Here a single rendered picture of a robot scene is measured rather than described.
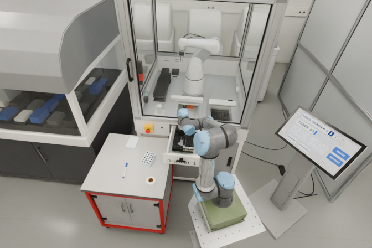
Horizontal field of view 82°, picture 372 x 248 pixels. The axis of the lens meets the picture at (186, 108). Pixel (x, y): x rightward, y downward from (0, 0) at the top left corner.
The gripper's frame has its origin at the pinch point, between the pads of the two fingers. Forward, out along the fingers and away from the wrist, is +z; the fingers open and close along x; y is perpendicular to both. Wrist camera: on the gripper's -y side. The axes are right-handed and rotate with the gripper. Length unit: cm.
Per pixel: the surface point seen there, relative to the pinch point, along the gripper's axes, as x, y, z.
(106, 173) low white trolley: 22, 60, 18
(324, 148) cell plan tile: 0, -102, -13
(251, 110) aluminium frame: -24, -50, -22
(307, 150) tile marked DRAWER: -2, -94, -7
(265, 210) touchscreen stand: -1, -88, 90
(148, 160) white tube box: 8.2, 28.6, 14.8
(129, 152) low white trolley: 0, 48, 18
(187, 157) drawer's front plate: 10.6, -3.3, 1.8
